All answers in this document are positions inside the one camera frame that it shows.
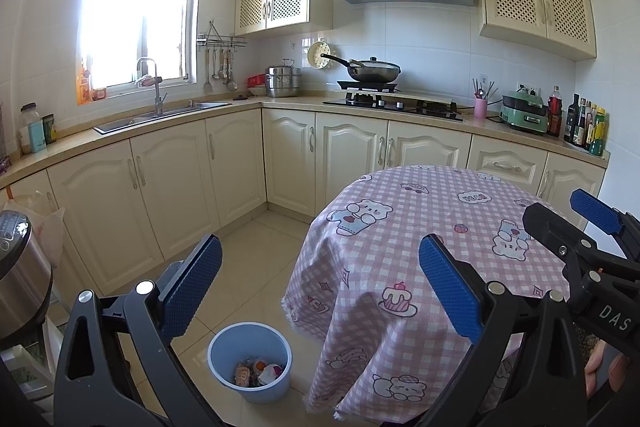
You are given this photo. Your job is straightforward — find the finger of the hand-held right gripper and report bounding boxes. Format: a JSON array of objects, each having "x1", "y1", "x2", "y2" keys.
[
  {"x1": 522, "y1": 203, "x2": 616, "y2": 308},
  {"x1": 570, "y1": 188, "x2": 640, "y2": 258}
]

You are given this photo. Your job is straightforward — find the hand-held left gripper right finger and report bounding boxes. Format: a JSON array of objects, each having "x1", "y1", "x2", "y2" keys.
[{"x1": 419, "y1": 234, "x2": 587, "y2": 427}]

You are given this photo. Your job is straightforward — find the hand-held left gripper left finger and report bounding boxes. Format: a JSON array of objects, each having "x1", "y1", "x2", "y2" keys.
[{"x1": 54, "y1": 234, "x2": 223, "y2": 427}]

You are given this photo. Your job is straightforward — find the blue plastic bucket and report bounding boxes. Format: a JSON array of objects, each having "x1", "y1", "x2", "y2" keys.
[{"x1": 207, "y1": 322, "x2": 293, "y2": 404}]

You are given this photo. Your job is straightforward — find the white plastic bag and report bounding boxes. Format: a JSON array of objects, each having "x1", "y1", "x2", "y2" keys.
[
  {"x1": 257, "y1": 363, "x2": 283, "y2": 385},
  {"x1": 10, "y1": 192, "x2": 66, "y2": 268}
]

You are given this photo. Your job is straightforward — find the person's right hand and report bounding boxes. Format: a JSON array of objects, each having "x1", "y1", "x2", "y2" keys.
[{"x1": 584, "y1": 339, "x2": 626, "y2": 400}]

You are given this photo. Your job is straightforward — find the pink checkered tablecloth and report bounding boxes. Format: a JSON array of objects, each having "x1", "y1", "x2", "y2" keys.
[{"x1": 281, "y1": 164, "x2": 591, "y2": 423}]

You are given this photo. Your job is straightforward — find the green bottle yellow cap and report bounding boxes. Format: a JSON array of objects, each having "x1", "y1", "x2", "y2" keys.
[{"x1": 590, "y1": 108, "x2": 607, "y2": 156}]

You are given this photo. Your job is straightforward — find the small dark glass bottle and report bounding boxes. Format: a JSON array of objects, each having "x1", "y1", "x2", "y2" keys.
[{"x1": 575, "y1": 99, "x2": 589, "y2": 146}]

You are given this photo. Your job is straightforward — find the tall dark glass bottle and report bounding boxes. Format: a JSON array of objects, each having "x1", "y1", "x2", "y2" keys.
[{"x1": 564, "y1": 93, "x2": 581, "y2": 144}]

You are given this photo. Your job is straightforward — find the cream lower cabinets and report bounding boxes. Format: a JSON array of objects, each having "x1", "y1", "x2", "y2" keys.
[{"x1": 0, "y1": 107, "x2": 608, "y2": 298}]

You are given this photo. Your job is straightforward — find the green electric cooker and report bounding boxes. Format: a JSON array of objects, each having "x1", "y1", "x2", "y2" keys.
[{"x1": 500, "y1": 89, "x2": 549, "y2": 136}]

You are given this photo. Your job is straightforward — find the white hanging plastic bag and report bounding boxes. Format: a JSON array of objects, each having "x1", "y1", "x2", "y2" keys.
[{"x1": 10, "y1": 192, "x2": 66, "y2": 268}]

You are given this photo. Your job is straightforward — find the silver rice cooker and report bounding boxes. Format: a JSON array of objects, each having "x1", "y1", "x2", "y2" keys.
[{"x1": 0, "y1": 209, "x2": 53, "y2": 343}]

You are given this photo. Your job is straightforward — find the steel sink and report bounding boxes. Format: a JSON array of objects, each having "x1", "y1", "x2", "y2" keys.
[{"x1": 93, "y1": 101, "x2": 233, "y2": 135}]

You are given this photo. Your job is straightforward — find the metal faucet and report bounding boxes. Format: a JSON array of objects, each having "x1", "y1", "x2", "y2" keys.
[{"x1": 136, "y1": 57, "x2": 168, "y2": 116}]

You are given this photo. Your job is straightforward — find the black gas stove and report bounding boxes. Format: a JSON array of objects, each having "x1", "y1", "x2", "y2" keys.
[{"x1": 322, "y1": 80, "x2": 463, "y2": 122}]

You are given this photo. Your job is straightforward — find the metal skimmer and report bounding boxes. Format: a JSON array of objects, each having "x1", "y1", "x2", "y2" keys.
[{"x1": 225, "y1": 49, "x2": 239, "y2": 92}]

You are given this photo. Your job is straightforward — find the teal carton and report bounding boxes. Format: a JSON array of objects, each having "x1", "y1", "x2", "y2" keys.
[{"x1": 27, "y1": 122, "x2": 47, "y2": 154}]

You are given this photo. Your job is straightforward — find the steel steamer pot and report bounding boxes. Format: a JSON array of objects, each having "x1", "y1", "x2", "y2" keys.
[{"x1": 264, "y1": 59, "x2": 303, "y2": 98}]

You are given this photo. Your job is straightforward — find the black wok with lid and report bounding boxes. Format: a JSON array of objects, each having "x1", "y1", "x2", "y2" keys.
[{"x1": 320, "y1": 53, "x2": 402, "y2": 82}]

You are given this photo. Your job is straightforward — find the plastic jar dark lid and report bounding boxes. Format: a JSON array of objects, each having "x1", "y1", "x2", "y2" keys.
[{"x1": 19, "y1": 103, "x2": 41, "y2": 154}]

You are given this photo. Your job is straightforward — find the metal utensil rack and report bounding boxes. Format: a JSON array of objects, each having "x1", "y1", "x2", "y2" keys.
[{"x1": 196, "y1": 20, "x2": 247, "y2": 48}]

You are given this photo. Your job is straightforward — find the white perforated steamer plate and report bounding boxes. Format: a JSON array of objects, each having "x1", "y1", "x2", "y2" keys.
[{"x1": 306, "y1": 41, "x2": 332, "y2": 70}]

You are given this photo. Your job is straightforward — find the window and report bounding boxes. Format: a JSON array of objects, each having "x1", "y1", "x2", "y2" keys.
[{"x1": 77, "y1": 0, "x2": 201, "y2": 105}]

